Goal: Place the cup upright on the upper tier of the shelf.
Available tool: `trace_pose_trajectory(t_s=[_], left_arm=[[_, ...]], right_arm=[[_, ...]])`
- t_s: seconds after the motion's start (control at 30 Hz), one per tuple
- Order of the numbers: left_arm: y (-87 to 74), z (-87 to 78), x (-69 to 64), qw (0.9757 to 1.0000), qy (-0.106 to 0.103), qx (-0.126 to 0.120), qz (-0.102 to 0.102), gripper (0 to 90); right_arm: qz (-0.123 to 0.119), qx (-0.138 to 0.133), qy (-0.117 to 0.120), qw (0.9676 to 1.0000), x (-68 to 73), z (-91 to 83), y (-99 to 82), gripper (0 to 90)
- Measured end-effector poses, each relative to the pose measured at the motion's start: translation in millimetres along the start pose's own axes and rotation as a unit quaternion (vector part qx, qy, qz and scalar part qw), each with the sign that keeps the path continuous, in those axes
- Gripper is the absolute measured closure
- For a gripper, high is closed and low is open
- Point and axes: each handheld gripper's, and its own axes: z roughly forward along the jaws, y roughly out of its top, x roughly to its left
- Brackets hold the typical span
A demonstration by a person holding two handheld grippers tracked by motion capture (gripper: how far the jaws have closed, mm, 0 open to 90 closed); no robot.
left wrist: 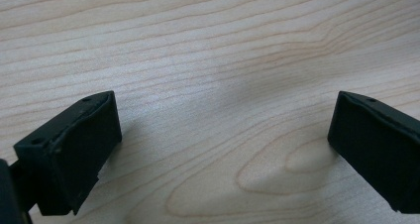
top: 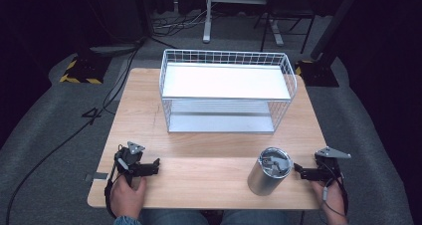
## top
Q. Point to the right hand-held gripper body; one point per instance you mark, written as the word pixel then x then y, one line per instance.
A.
pixel 328 167

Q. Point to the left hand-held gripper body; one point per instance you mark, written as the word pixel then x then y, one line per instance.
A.
pixel 130 158

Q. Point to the silver steel cup with lid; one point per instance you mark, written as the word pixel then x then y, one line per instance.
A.
pixel 270 173

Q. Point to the person's right hand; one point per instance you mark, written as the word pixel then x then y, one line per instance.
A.
pixel 331 201

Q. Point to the person's left hand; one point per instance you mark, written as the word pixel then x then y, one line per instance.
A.
pixel 127 198

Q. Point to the grey tape strip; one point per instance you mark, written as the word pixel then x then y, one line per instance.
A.
pixel 99 176

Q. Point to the person's legs in jeans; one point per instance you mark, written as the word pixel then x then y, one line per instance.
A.
pixel 172 217

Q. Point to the striped black stand base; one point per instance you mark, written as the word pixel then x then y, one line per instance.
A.
pixel 84 70
pixel 316 74

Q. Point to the black slanted pole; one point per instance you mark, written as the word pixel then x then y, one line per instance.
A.
pixel 335 22

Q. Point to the black chair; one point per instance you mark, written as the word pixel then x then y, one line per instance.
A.
pixel 288 6

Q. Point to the white desk frame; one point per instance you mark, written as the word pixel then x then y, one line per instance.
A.
pixel 207 16

